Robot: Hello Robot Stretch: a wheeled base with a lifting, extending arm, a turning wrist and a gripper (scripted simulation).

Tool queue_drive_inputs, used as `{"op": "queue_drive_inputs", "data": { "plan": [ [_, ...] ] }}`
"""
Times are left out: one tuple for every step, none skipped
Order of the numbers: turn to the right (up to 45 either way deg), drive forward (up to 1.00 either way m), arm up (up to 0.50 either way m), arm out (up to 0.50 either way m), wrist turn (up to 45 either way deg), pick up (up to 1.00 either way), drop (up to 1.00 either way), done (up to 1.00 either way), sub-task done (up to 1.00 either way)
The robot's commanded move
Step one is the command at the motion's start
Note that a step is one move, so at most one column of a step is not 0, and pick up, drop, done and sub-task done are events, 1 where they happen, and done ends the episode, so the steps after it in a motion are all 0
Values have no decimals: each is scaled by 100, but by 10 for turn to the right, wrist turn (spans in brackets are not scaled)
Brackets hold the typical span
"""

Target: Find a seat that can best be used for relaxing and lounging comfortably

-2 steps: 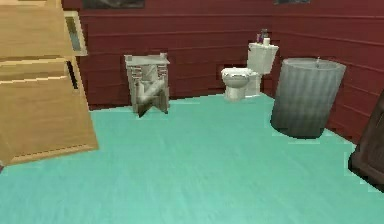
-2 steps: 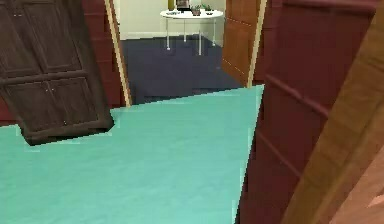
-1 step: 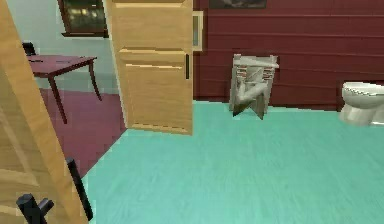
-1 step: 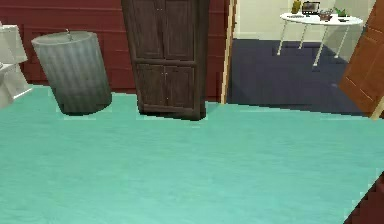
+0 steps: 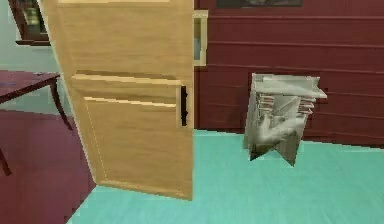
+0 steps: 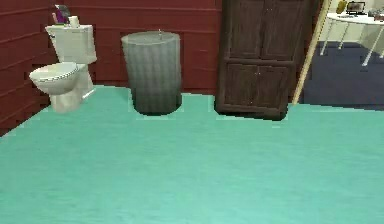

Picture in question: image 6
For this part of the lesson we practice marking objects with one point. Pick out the dark brown wooden cupboard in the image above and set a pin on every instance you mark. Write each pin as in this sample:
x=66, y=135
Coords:
x=260, y=56

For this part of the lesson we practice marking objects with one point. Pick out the white toilet paper roll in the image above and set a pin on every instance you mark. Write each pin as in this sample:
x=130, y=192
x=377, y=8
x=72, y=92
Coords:
x=74, y=21

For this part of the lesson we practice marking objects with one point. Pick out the purple spray bottle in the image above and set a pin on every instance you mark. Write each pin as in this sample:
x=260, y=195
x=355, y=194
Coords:
x=61, y=15

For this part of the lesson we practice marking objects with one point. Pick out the yellow green bottle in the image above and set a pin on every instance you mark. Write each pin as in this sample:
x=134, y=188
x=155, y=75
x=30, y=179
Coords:
x=341, y=6

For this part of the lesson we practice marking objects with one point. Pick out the white round table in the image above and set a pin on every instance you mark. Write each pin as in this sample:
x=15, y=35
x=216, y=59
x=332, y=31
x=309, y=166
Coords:
x=356, y=19

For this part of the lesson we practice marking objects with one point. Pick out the black laptop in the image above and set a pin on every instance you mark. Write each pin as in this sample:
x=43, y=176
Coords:
x=356, y=7

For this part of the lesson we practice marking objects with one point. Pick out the grey round pedestal sink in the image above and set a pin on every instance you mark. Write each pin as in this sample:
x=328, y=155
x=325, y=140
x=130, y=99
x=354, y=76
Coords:
x=153, y=70

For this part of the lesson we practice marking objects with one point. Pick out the tan wooden door frame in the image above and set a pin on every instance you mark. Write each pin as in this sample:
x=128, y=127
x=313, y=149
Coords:
x=311, y=53

